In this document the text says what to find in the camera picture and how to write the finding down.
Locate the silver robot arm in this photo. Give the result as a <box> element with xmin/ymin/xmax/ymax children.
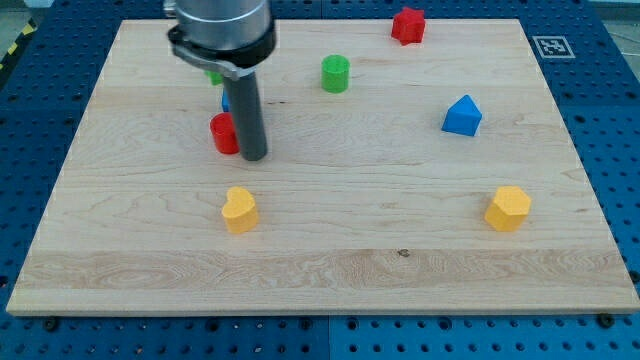
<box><xmin>163</xmin><ymin>0</ymin><xmax>277</xmax><ymax>81</ymax></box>

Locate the yellow heart block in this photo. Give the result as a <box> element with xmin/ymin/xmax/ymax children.
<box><xmin>221</xmin><ymin>186</ymin><xmax>259</xmax><ymax>234</ymax></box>

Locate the wooden board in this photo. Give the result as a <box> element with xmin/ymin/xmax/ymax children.
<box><xmin>7</xmin><ymin>19</ymin><xmax>639</xmax><ymax>317</ymax></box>

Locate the red cylinder block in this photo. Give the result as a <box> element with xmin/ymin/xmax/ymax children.
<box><xmin>209</xmin><ymin>112</ymin><xmax>239</xmax><ymax>155</ymax></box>

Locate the green cylinder block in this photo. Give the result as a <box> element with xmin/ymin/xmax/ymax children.
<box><xmin>321</xmin><ymin>54</ymin><xmax>350</xmax><ymax>93</ymax></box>

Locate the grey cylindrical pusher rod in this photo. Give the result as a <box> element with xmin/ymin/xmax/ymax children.
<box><xmin>224</xmin><ymin>72</ymin><xmax>268</xmax><ymax>161</ymax></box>

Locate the small blue block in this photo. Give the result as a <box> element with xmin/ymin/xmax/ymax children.
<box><xmin>221</xmin><ymin>91</ymin><xmax>230</xmax><ymax>112</ymax></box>

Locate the small green block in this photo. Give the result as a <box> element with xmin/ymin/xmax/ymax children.
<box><xmin>205</xmin><ymin>71</ymin><xmax>223</xmax><ymax>86</ymax></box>

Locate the blue triangular prism block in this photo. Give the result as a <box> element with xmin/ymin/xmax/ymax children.
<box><xmin>441</xmin><ymin>94</ymin><xmax>483</xmax><ymax>137</ymax></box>

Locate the red star block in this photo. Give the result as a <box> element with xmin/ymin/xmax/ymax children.
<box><xmin>391</xmin><ymin>7</ymin><xmax>426</xmax><ymax>46</ymax></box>

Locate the yellow hexagon block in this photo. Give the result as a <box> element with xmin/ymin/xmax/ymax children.
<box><xmin>484</xmin><ymin>186</ymin><xmax>532</xmax><ymax>232</ymax></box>

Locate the white fiducial marker tag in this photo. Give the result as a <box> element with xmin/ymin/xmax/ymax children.
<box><xmin>532</xmin><ymin>35</ymin><xmax>575</xmax><ymax>59</ymax></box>

